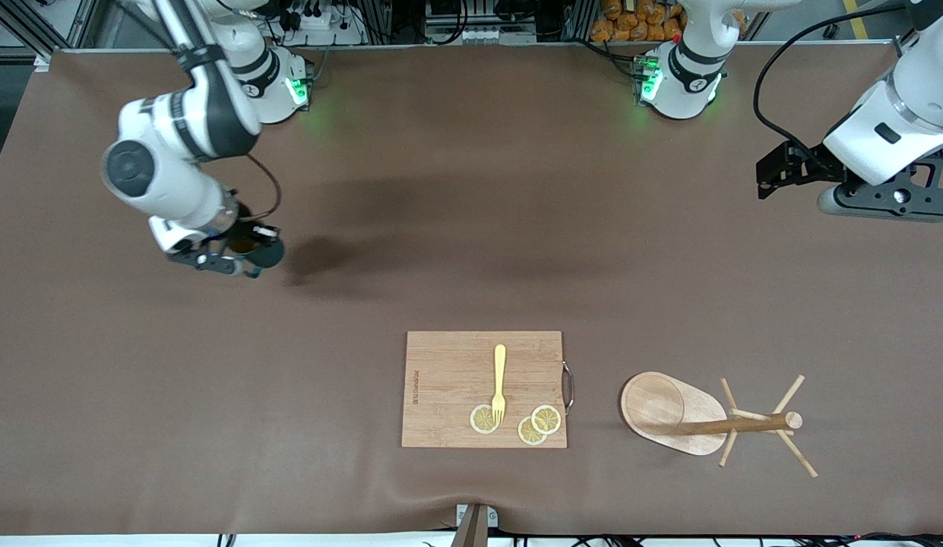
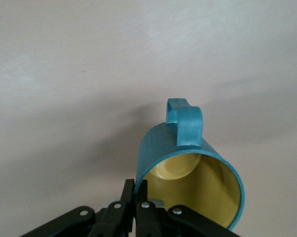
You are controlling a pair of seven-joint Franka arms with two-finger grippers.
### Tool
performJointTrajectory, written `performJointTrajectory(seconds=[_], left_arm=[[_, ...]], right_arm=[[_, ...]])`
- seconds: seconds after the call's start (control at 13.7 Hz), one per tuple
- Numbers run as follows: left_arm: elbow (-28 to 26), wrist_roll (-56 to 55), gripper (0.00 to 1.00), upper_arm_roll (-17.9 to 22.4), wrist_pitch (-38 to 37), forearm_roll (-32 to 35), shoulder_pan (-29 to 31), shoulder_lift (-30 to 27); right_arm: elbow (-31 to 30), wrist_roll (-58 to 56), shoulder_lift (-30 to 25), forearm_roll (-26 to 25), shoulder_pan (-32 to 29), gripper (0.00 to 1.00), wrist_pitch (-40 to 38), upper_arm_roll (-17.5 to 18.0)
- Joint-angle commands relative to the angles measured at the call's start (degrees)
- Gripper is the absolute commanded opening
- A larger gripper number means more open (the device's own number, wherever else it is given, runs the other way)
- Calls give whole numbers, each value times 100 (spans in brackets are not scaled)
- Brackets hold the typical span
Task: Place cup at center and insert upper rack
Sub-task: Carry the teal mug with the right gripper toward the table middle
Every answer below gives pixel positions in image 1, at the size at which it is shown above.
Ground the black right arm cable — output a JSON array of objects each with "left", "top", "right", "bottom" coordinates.
[{"left": 228, "top": 154, "right": 283, "bottom": 223}]

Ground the wooden cup rack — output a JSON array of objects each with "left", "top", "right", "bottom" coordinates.
[{"left": 620, "top": 372, "right": 819, "bottom": 479}]

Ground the brown table mat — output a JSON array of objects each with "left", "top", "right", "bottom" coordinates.
[{"left": 0, "top": 42, "right": 943, "bottom": 536}]

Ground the orange netted bag pile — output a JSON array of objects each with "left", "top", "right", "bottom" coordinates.
[{"left": 590, "top": 0, "right": 688, "bottom": 43}]

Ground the bamboo cutting board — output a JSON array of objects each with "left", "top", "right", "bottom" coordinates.
[{"left": 401, "top": 330, "right": 575, "bottom": 449}]

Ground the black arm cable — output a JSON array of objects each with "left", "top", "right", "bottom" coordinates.
[
  {"left": 753, "top": 6, "right": 909, "bottom": 164},
  {"left": 228, "top": 154, "right": 283, "bottom": 223}
]

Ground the white power strip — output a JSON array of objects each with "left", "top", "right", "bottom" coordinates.
[{"left": 287, "top": 11, "right": 355, "bottom": 33}]

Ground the grey electronics box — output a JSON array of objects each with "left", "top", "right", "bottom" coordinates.
[{"left": 424, "top": 0, "right": 539, "bottom": 45}]

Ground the dark teal cup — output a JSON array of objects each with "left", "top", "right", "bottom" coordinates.
[{"left": 226, "top": 219, "right": 285, "bottom": 270}]

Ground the metal table edge bracket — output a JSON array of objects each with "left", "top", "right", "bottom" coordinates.
[{"left": 454, "top": 503, "right": 499, "bottom": 547}]

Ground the yellow plastic fork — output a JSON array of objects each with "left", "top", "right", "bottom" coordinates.
[{"left": 492, "top": 344, "right": 508, "bottom": 425}]

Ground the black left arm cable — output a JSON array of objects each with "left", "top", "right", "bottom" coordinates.
[{"left": 753, "top": 6, "right": 909, "bottom": 164}]

